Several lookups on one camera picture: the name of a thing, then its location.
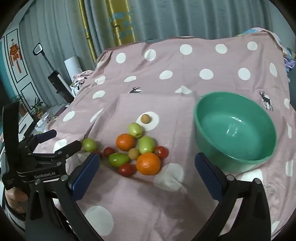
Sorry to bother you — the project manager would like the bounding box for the green plastic bowl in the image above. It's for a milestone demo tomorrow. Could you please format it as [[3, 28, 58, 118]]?
[[193, 91, 277, 173]]

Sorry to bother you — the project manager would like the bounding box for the colourful bedding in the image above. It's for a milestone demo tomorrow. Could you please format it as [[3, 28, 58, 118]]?
[[236, 27, 296, 73]]

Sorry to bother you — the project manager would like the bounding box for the black upright vacuum cleaner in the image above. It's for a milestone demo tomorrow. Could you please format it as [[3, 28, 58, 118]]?
[[32, 43, 74, 103]]

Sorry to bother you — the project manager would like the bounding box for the red knot wall ornament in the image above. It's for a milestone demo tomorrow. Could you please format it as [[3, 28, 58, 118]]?
[[9, 38, 22, 73]]

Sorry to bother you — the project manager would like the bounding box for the person's left forearm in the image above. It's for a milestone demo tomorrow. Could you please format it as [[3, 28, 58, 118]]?
[[6, 206, 27, 232]]

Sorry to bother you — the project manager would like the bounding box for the yellowish longan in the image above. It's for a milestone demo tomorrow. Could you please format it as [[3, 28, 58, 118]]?
[[128, 148, 141, 160]]

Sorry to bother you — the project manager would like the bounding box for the pink polka dot cloth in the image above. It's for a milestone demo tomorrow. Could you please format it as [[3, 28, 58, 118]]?
[[45, 28, 292, 241]]

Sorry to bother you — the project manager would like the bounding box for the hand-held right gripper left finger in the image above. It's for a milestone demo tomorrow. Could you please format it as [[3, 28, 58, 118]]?
[[25, 152, 102, 241]]

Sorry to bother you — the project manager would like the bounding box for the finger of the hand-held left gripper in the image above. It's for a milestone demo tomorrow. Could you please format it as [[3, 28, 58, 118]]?
[[53, 140, 82, 165], [23, 130, 57, 152]]

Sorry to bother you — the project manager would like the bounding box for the grey curtain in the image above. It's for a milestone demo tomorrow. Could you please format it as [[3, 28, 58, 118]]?
[[20, 0, 269, 93]]

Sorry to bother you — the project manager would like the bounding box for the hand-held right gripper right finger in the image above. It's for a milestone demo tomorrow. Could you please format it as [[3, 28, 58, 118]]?
[[195, 152, 271, 241]]

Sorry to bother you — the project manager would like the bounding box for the potted plant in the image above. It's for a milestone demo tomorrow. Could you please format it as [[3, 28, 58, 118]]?
[[30, 97, 45, 118], [11, 95, 26, 114]]

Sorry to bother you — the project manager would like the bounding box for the white cabinet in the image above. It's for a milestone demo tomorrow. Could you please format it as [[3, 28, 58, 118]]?
[[14, 111, 40, 138]]

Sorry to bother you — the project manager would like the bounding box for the large orange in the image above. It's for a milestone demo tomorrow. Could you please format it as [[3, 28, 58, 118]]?
[[136, 152, 161, 176]]

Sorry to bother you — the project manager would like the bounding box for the pile of pale clothes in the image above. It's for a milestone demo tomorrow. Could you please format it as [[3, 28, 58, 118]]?
[[70, 70, 94, 93]]

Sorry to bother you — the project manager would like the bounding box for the person's left hand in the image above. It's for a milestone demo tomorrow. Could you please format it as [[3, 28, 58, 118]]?
[[5, 188, 28, 212]]

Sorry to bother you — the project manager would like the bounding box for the yellow patterned curtain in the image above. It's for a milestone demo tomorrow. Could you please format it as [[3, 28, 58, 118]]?
[[77, 0, 136, 66]]

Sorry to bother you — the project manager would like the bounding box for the white cylinder appliance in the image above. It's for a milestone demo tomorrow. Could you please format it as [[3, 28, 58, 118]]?
[[64, 56, 84, 80]]

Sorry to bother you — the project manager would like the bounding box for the small orange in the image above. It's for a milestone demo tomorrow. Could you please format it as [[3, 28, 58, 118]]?
[[116, 133, 136, 152]]

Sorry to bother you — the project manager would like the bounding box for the green jujube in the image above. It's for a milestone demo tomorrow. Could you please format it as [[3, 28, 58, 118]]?
[[138, 136, 155, 154], [83, 138, 97, 153], [108, 153, 130, 168], [128, 122, 143, 139]]

